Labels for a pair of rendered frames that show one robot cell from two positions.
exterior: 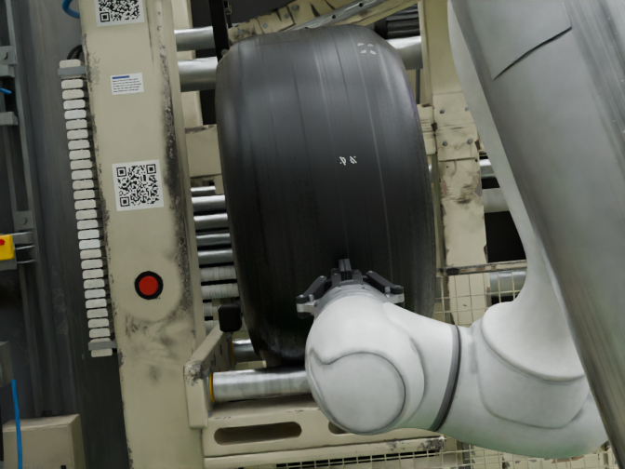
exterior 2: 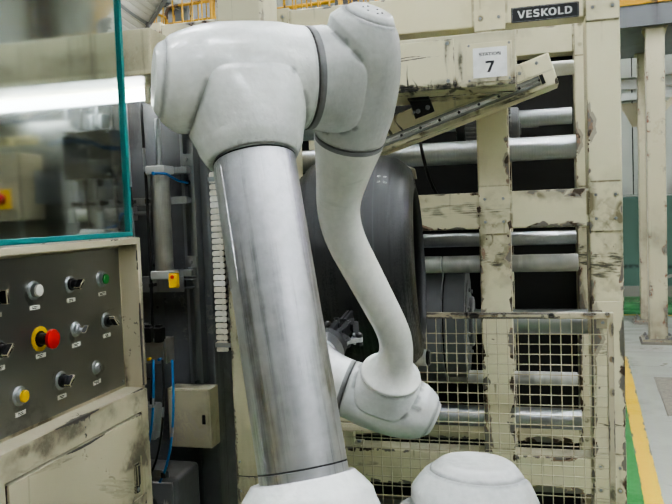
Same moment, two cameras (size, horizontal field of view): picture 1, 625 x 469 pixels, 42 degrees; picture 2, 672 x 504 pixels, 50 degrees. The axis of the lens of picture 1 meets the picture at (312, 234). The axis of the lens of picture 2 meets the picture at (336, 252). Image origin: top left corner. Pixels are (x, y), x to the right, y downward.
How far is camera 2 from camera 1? 62 cm
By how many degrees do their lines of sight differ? 14
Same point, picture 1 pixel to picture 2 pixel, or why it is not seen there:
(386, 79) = (387, 201)
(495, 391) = (360, 398)
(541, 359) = (382, 384)
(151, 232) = not seen: hidden behind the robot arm
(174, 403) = not seen: hidden behind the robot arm
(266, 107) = (312, 215)
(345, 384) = not seen: hidden behind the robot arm
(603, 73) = (243, 299)
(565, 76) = (237, 298)
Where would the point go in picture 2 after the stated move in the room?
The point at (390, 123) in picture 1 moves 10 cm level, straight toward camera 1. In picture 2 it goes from (384, 230) to (370, 231)
